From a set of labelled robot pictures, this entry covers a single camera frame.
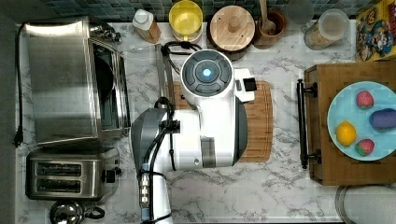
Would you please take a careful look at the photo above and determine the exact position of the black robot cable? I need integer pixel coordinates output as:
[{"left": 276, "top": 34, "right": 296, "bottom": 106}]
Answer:
[{"left": 146, "top": 96, "right": 181, "bottom": 222}]

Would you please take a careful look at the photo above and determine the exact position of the purple eggplant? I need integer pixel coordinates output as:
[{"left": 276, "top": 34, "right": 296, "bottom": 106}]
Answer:
[{"left": 369, "top": 108, "right": 396, "bottom": 130}]

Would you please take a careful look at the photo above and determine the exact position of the clear glass cup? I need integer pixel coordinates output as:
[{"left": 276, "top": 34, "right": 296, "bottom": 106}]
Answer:
[{"left": 286, "top": 0, "right": 314, "bottom": 24}]

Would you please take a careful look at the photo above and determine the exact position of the glass cereal jar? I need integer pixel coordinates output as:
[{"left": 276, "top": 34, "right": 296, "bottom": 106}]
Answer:
[{"left": 304, "top": 8, "right": 349, "bottom": 50}]

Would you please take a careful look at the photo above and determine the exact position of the bamboo cutting board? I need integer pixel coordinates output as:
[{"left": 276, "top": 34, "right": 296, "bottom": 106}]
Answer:
[{"left": 173, "top": 81, "right": 273, "bottom": 169}]

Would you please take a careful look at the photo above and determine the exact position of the shiny metal kettle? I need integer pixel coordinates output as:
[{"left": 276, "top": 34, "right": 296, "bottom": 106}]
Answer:
[{"left": 49, "top": 201, "right": 106, "bottom": 224}]

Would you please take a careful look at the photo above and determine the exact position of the red strawberry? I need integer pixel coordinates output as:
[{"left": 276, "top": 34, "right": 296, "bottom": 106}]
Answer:
[
  {"left": 355, "top": 139, "right": 375, "bottom": 156},
  {"left": 356, "top": 91, "right": 375, "bottom": 109}
]

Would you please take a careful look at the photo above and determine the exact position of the stainless steel toaster oven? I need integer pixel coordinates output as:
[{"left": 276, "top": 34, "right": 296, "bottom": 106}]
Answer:
[{"left": 24, "top": 16, "right": 130, "bottom": 146}]

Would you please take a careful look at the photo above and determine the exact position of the colourful cereal box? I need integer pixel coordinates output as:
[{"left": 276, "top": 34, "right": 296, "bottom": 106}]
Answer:
[{"left": 356, "top": 0, "right": 396, "bottom": 62}]

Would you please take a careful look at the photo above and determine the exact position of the wooden spoon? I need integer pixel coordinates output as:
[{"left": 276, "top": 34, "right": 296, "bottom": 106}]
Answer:
[{"left": 260, "top": 0, "right": 276, "bottom": 35}]

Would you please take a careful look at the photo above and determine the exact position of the round wooden lid jar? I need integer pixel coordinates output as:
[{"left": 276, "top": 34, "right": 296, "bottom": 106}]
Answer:
[{"left": 206, "top": 6, "right": 256, "bottom": 61}]

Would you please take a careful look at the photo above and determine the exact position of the yellow plastic pitcher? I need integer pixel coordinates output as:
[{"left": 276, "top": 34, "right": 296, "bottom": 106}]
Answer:
[{"left": 169, "top": 0, "right": 203, "bottom": 42}]

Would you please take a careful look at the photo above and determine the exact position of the yellow lemon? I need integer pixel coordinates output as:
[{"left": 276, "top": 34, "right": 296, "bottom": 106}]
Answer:
[{"left": 336, "top": 120, "right": 357, "bottom": 147}]

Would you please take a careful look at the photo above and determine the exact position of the stainless steel two-slot toaster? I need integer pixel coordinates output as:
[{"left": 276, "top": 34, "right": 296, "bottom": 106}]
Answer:
[{"left": 25, "top": 147, "right": 121, "bottom": 201}]

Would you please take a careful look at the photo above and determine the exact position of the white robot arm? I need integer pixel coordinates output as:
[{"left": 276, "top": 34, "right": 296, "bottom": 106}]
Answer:
[{"left": 130, "top": 49, "right": 255, "bottom": 224}]

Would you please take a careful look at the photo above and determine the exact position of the black power cord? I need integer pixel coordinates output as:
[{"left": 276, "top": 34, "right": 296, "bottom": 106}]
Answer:
[{"left": 12, "top": 23, "right": 26, "bottom": 148}]

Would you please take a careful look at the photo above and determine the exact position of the light blue plate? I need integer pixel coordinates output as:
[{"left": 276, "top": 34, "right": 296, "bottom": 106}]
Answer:
[{"left": 327, "top": 81, "right": 396, "bottom": 161}]

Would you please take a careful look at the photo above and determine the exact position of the wooden utensil holder cup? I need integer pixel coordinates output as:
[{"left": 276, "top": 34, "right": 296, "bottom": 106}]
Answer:
[{"left": 253, "top": 10, "right": 287, "bottom": 49}]

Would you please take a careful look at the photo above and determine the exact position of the white capped bottle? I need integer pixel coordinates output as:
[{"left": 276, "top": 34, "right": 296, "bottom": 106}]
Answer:
[{"left": 133, "top": 9, "right": 162, "bottom": 44}]

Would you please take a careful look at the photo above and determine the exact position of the red strawberry upper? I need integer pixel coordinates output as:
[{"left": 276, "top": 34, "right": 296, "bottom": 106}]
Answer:
[{"left": 356, "top": 91, "right": 375, "bottom": 109}]

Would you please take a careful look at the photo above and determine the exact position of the red strawberry lower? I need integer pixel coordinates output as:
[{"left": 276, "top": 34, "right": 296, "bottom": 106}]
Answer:
[{"left": 355, "top": 139, "right": 375, "bottom": 156}]

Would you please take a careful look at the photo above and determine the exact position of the wooden tray with black handle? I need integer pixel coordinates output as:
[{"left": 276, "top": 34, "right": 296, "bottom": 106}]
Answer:
[{"left": 297, "top": 62, "right": 396, "bottom": 186}]

